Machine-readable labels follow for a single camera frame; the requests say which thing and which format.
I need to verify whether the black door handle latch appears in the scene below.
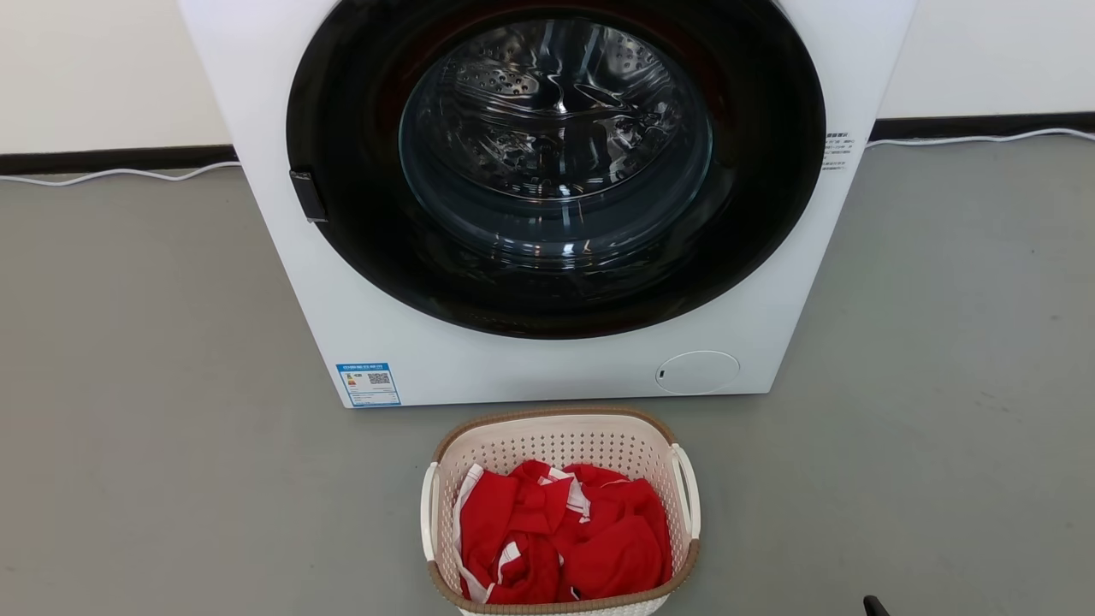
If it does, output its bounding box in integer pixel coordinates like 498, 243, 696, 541
288, 169, 329, 224

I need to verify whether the steel washer drum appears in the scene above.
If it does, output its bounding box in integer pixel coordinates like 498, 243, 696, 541
400, 17, 713, 266

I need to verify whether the red and white garment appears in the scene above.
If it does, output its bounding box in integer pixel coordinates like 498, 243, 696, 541
452, 460, 674, 605

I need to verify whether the black baseboard strip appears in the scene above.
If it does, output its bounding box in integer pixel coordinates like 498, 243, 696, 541
869, 111, 1095, 142
0, 144, 239, 177

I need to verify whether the white floor cable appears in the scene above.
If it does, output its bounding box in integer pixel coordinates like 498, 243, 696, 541
0, 160, 242, 187
864, 127, 1095, 151

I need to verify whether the white front-load washing machine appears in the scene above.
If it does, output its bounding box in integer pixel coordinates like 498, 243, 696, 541
177, 0, 918, 409

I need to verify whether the small printed text sticker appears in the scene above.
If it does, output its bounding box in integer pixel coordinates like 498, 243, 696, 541
823, 131, 855, 174

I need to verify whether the blue energy label sticker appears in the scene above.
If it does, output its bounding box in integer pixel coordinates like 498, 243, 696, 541
335, 362, 402, 409

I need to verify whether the round white filter cover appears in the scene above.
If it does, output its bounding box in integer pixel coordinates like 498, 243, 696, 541
655, 350, 741, 396

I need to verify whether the cream laundry basket brown rim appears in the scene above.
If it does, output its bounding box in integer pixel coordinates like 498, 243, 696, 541
419, 406, 702, 616

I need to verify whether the black round washer door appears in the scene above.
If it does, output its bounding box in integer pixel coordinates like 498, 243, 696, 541
286, 0, 827, 341

